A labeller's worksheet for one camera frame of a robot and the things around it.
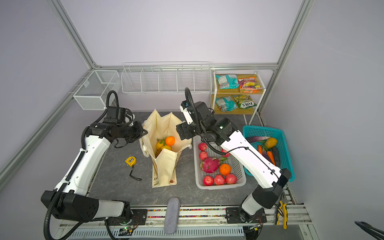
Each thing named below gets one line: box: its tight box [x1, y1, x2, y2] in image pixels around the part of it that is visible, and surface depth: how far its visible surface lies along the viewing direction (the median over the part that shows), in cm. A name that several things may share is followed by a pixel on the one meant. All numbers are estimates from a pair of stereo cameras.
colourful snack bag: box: [237, 76, 262, 93], surface depth 86 cm
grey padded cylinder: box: [163, 196, 181, 235], surface depth 74 cm
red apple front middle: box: [214, 174, 225, 186], surface depth 82 cm
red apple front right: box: [225, 173, 237, 184], surface depth 82 cm
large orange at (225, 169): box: [219, 163, 232, 176], surface depth 86 cm
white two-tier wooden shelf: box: [210, 70, 267, 125], surface depth 89 cm
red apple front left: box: [203, 175, 214, 186], surface depth 82 cm
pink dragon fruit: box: [200, 157, 227, 174], surface depth 86 cm
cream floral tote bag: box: [139, 109, 192, 188], surface depth 85 cm
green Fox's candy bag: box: [232, 95, 258, 110], surface depth 103 cm
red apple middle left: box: [199, 151, 209, 161], surface depth 92 cm
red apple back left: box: [198, 142, 208, 152], surface depth 98 cm
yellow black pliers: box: [276, 200, 288, 230], surface depth 74 cm
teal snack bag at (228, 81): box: [215, 74, 240, 89], surface depth 88 cm
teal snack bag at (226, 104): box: [215, 96, 238, 113], surface depth 101 cm
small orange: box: [165, 136, 175, 146], surface depth 94 cm
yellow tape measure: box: [125, 156, 142, 181], surface depth 93 cm
